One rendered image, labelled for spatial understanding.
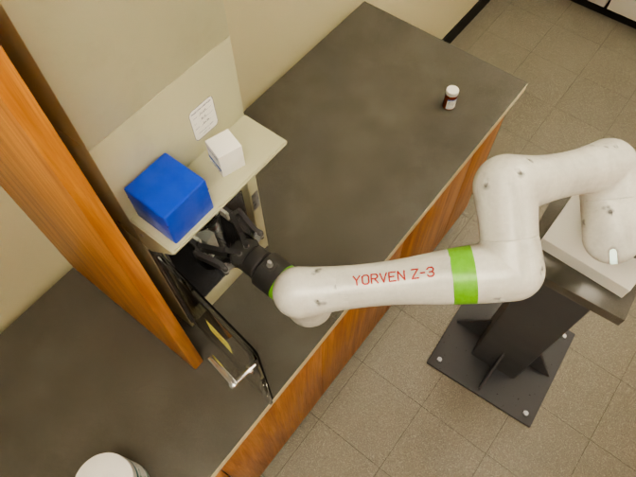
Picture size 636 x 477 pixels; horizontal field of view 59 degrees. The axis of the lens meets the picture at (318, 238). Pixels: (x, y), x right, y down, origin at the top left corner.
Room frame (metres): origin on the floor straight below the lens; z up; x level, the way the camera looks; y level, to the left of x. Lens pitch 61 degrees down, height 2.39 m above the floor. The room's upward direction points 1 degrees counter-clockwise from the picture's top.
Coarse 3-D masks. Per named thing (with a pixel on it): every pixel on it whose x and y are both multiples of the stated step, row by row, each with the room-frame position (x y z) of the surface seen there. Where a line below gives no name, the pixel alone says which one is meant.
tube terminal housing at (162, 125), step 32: (224, 64) 0.76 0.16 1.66; (160, 96) 0.65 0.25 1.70; (192, 96) 0.70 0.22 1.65; (224, 96) 0.75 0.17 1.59; (128, 128) 0.59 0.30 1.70; (160, 128) 0.63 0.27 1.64; (224, 128) 0.74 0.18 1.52; (96, 160) 0.54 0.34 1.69; (128, 160) 0.57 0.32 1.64; (192, 160) 0.66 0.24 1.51; (96, 192) 0.58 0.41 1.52; (128, 224) 0.54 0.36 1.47; (256, 224) 0.76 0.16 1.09; (160, 288) 0.57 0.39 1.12; (224, 288) 0.64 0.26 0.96
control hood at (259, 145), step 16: (240, 128) 0.74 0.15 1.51; (256, 128) 0.74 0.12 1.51; (240, 144) 0.70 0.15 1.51; (256, 144) 0.70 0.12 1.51; (272, 144) 0.70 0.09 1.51; (208, 160) 0.67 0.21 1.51; (256, 160) 0.66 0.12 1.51; (208, 176) 0.63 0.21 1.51; (240, 176) 0.63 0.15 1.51; (224, 192) 0.59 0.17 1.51; (144, 224) 0.52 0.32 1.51; (144, 240) 0.52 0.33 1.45; (160, 240) 0.49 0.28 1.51
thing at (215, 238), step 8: (216, 216) 0.70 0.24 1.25; (208, 224) 0.67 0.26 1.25; (216, 224) 0.70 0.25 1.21; (200, 232) 0.67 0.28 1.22; (208, 232) 0.68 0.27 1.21; (216, 232) 0.69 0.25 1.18; (224, 232) 0.72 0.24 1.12; (208, 240) 0.67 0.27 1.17; (216, 240) 0.68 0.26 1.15; (224, 240) 0.71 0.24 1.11; (216, 256) 0.67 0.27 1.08
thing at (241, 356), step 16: (160, 256) 0.52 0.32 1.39; (176, 272) 0.48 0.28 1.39; (176, 288) 0.51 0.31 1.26; (192, 304) 0.46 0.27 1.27; (208, 320) 0.42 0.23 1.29; (208, 336) 0.47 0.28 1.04; (224, 336) 0.38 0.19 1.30; (224, 352) 0.42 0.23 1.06; (240, 352) 0.34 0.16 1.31; (240, 368) 0.37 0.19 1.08; (256, 368) 0.31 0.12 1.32; (256, 384) 0.33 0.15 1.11; (272, 400) 0.31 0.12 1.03
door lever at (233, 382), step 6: (210, 360) 0.36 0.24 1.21; (216, 360) 0.36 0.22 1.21; (216, 366) 0.34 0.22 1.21; (222, 366) 0.34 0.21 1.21; (246, 366) 0.34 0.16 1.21; (222, 372) 0.33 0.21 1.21; (228, 372) 0.33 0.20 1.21; (246, 372) 0.33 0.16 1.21; (228, 378) 0.32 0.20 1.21; (234, 378) 0.32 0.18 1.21; (240, 378) 0.32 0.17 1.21; (234, 384) 0.31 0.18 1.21
